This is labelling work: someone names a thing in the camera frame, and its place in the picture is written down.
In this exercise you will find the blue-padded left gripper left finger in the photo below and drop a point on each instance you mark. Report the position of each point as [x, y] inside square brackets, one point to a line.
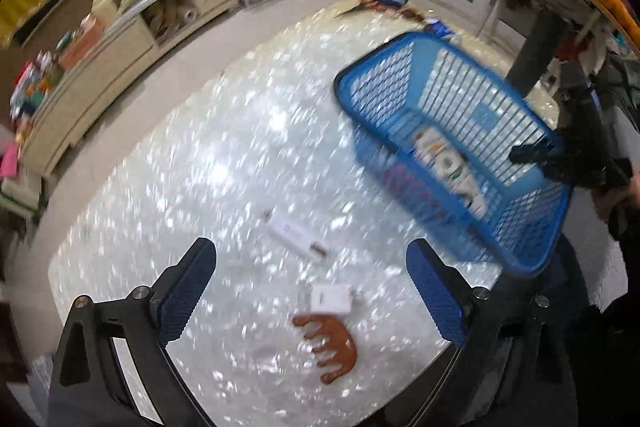
[180, 287]

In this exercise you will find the small white bottle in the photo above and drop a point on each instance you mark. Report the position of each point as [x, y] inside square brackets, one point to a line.
[456, 39]

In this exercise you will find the black cylinder post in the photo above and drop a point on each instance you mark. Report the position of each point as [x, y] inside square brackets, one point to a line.
[539, 50]

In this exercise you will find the cream TV cabinet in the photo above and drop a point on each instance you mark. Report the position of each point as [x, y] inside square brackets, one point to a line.
[127, 50]

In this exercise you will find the white TV remote control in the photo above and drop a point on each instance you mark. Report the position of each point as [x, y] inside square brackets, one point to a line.
[446, 164]

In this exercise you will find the small white box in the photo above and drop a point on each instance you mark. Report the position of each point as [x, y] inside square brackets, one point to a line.
[327, 298]

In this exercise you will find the brown dried dates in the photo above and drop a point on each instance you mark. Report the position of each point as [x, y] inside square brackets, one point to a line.
[411, 14]

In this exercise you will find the blue plastic mesh basket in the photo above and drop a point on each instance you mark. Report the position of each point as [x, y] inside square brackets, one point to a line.
[418, 80]

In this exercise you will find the red-handled scissors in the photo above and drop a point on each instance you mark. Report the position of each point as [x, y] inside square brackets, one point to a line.
[361, 7]

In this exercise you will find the brown wooden comb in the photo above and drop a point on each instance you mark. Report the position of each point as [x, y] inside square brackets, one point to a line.
[337, 344]

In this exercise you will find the blue tissue packet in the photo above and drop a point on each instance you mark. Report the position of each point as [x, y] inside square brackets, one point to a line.
[437, 28]

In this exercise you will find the person's right hand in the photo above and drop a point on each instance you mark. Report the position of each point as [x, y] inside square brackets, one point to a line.
[632, 197]

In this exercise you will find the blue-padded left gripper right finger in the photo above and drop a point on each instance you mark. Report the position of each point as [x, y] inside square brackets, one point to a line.
[443, 291]

